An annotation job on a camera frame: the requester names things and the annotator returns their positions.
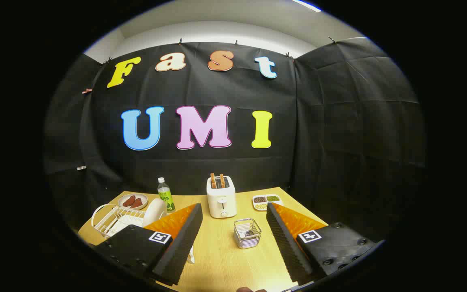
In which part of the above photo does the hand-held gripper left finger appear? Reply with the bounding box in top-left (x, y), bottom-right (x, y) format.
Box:
top-left (94, 203), bottom-right (204, 286)

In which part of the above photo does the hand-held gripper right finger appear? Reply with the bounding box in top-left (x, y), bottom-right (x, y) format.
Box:
top-left (266, 202), bottom-right (380, 286)

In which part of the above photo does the metal wire basket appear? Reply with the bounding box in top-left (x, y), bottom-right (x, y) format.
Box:
top-left (234, 218), bottom-right (262, 249)

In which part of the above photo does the grey plate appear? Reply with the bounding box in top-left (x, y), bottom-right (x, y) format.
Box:
top-left (142, 198), bottom-right (168, 228)

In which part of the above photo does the white wire dish rack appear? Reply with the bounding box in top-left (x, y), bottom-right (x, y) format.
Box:
top-left (91, 204), bottom-right (153, 238)

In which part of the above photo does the white divided dish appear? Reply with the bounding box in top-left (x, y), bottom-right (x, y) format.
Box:
top-left (252, 194), bottom-right (283, 211)

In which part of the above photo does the small beige plate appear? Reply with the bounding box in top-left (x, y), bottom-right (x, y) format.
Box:
top-left (118, 193), bottom-right (148, 210)

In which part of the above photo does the green label drink bottle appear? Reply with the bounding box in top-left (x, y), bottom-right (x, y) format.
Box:
top-left (157, 177), bottom-right (176, 213)

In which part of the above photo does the white toaster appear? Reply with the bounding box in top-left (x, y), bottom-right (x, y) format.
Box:
top-left (206, 175), bottom-right (237, 219)

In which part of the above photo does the black backdrop cloth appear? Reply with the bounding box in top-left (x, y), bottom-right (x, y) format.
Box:
top-left (43, 37), bottom-right (426, 244)

